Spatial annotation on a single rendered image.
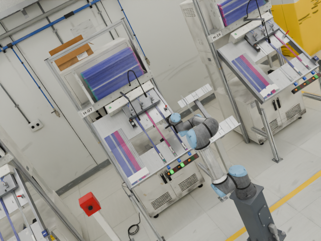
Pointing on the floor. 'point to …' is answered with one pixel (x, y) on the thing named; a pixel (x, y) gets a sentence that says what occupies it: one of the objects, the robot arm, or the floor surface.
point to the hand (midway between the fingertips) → (171, 125)
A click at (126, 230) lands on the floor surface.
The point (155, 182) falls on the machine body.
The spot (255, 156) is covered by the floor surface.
